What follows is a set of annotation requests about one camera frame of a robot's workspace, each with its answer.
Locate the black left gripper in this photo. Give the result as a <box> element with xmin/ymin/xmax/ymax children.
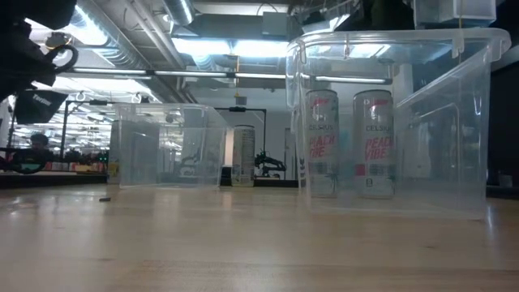
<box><xmin>0</xmin><ymin>19</ymin><xmax>58</xmax><ymax>101</ymax></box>

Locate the white Celsius Peach Vibe can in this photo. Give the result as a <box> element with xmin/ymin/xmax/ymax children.
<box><xmin>306</xmin><ymin>88</ymin><xmax>341</xmax><ymax>199</ymax></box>
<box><xmin>352</xmin><ymin>88</ymin><xmax>397</xmax><ymax>200</ymax></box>

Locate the clear plastic storage bin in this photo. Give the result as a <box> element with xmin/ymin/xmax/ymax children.
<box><xmin>285</xmin><ymin>27</ymin><xmax>513</xmax><ymax>222</ymax></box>
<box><xmin>114</xmin><ymin>102</ymin><xmax>233</xmax><ymax>190</ymax></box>

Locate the black photo softbox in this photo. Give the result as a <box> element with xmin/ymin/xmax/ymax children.
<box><xmin>14</xmin><ymin>89</ymin><xmax>69</xmax><ymax>125</ymax></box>

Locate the person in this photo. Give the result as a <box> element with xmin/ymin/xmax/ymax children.
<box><xmin>7</xmin><ymin>132</ymin><xmax>58</xmax><ymax>174</ymax></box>

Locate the long tube light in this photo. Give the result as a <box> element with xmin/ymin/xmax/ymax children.
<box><xmin>233</xmin><ymin>71</ymin><xmax>287</xmax><ymax>80</ymax></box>
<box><xmin>152</xmin><ymin>70</ymin><xmax>229</xmax><ymax>79</ymax></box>
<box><xmin>314</xmin><ymin>75</ymin><xmax>393</xmax><ymax>85</ymax></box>
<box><xmin>60</xmin><ymin>67</ymin><xmax>153</xmax><ymax>81</ymax></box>

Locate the bright ceiling light panel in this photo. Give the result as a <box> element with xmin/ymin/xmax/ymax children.
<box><xmin>172</xmin><ymin>36</ymin><xmax>290</xmax><ymax>58</ymax></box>

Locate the grey ceiling box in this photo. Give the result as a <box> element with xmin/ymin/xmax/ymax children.
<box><xmin>261</xmin><ymin>11</ymin><xmax>291</xmax><ymax>38</ymax></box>

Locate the round hanging cable reel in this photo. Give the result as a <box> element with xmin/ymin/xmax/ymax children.
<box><xmin>44</xmin><ymin>31</ymin><xmax>73</xmax><ymax>51</ymax></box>

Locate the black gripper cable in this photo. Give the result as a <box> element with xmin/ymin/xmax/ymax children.
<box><xmin>51</xmin><ymin>43</ymin><xmax>79</xmax><ymax>75</ymax></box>

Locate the silver ventilation duct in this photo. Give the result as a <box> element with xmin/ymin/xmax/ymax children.
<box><xmin>161</xmin><ymin>0</ymin><xmax>196</xmax><ymax>26</ymax></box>

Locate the black aluminium table frame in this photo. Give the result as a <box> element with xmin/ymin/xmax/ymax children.
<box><xmin>0</xmin><ymin>172</ymin><xmax>519</xmax><ymax>200</ymax></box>

